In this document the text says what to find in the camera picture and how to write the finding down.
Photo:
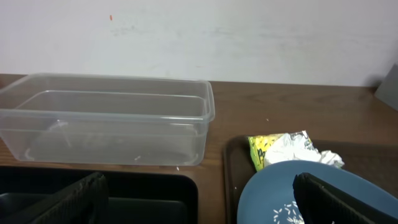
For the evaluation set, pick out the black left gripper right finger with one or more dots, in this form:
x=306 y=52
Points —
x=320 y=202

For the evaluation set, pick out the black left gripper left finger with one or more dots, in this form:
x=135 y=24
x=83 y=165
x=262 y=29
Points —
x=85 y=201

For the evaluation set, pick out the pile of white rice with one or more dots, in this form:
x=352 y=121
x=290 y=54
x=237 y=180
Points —
x=287 y=214

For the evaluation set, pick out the dark blue plate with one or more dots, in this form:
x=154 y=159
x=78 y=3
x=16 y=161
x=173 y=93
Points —
x=271 y=187

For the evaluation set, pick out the black plastic bin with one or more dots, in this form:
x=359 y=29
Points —
x=133 y=197

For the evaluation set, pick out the brown serving tray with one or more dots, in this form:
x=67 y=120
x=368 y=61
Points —
x=373 y=162

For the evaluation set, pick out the crumpled yellow snack wrapper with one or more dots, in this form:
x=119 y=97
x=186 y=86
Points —
x=273 y=148

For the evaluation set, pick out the clear plastic bin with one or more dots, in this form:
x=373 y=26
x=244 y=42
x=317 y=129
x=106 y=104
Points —
x=100 y=119

